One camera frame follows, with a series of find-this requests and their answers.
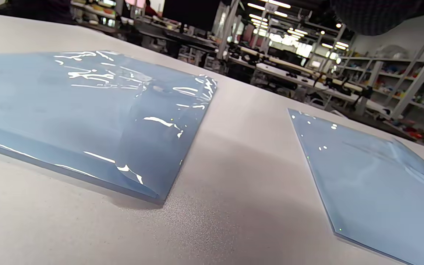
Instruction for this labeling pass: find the person's left hand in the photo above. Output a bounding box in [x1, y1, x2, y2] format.
[329, 0, 424, 36]

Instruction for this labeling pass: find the blue plastic snap folder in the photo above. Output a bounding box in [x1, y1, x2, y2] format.
[287, 108, 424, 265]
[0, 50, 218, 205]

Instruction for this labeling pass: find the white metal shelving rack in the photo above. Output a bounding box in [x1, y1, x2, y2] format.
[339, 31, 424, 153]

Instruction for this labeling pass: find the long workbench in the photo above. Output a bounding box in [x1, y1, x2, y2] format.
[229, 42, 395, 116]

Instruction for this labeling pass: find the black monitor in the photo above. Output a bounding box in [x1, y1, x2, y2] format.
[162, 0, 223, 32]

